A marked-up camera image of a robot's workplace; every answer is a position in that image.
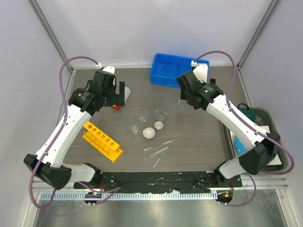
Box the yellow test tube rack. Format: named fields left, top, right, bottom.
left=83, top=121, right=123, bottom=163

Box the long glass test tube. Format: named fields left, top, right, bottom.
left=144, top=147, right=169, bottom=160
left=143, top=140, right=175, bottom=151

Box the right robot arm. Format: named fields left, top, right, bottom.
left=177, top=71, right=280, bottom=187

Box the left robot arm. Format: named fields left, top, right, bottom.
left=24, top=66, right=125, bottom=190

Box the white squeeze bottle red cap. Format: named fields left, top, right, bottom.
left=112, top=87, right=132, bottom=111

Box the clear plastic funnel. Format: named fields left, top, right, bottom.
left=172, top=99, right=184, bottom=113

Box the glass beaker with spout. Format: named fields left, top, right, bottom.
left=137, top=109, right=148, bottom=123

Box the blue plastic divided bin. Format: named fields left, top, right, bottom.
left=149, top=53, right=210, bottom=89

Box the small glass bottle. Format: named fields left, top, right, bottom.
left=131, top=126, right=141, bottom=139

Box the round glass flask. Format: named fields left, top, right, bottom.
left=154, top=108, right=168, bottom=122

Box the white evaporating dish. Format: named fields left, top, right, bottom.
left=143, top=127, right=155, bottom=139

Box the small white crucible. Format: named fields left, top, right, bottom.
left=154, top=121, right=163, bottom=131

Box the dark green tray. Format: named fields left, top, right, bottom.
left=223, top=107, right=289, bottom=175

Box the blue round plate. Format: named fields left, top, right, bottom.
left=234, top=137, right=247, bottom=156

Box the white square board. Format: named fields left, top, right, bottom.
left=229, top=124, right=283, bottom=166

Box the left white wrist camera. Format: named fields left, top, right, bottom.
left=95, top=62, right=116, bottom=74

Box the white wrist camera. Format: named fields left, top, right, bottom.
left=95, top=62, right=116, bottom=74
left=191, top=61, right=209, bottom=83

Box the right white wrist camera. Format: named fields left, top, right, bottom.
left=191, top=61, right=209, bottom=83

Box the teal object with black cord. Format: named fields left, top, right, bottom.
left=237, top=103, right=256, bottom=122

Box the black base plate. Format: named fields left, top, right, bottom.
left=84, top=171, right=242, bottom=194

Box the white slotted cable duct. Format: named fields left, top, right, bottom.
left=53, top=191, right=217, bottom=202

